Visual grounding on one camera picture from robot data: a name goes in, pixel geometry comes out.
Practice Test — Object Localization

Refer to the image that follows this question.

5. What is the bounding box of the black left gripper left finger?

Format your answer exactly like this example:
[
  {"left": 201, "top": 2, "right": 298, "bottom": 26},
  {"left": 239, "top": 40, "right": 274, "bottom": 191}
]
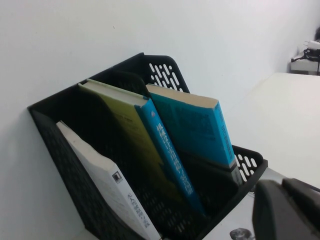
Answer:
[{"left": 251, "top": 179, "right": 320, "bottom": 240}]

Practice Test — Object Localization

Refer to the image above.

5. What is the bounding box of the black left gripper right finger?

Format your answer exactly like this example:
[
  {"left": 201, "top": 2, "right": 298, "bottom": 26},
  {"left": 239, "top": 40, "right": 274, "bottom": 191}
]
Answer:
[{"left": 281, "top": 177, "right": 320, "bottom": 216}]

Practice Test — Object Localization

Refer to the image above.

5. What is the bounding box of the blue grey Billion Dollar book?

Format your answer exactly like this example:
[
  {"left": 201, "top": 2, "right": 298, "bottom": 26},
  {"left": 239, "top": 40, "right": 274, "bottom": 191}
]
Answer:
[{"left": 145, "top": 83, "right": 244, "bottom": 186}]

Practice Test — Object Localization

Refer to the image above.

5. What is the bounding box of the white car suspension book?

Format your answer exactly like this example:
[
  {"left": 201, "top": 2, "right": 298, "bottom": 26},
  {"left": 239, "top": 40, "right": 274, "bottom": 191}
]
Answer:
[{"left": 199, "top": 192, "right": 258, "bottom": 240}]

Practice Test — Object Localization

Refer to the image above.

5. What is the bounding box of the blue spine hardcover book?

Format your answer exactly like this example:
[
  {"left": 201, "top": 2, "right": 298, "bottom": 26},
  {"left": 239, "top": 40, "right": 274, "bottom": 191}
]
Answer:
[{"left": 77, "top": 78, "right": 208, "bottom": 218}]

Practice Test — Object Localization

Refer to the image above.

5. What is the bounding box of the white paperback book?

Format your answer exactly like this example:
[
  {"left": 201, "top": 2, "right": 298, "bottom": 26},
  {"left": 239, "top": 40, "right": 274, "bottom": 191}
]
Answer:
[{"left": 55, "top": 120, "right": 162, "bottom": 240}]

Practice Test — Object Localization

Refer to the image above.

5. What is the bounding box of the black perforated plastic book stand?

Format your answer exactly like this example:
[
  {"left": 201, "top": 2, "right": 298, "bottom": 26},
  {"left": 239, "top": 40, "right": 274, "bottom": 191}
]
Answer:
[{"left": 27, "top": 52, "right": 269, "bottom": 240}]

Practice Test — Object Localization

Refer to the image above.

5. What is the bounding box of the grey background desk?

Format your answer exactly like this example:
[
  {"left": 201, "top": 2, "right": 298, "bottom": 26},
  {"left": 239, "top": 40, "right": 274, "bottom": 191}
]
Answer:
[{"left": 290, "top": 57, "right": 320, "bottom": 76}]

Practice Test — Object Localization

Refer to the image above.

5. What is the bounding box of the white background device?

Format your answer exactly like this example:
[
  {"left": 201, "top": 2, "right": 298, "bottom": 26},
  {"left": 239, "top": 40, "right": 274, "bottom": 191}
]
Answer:
[{"left": 303, "top": 39, "right": 320, "bottom": 50}]

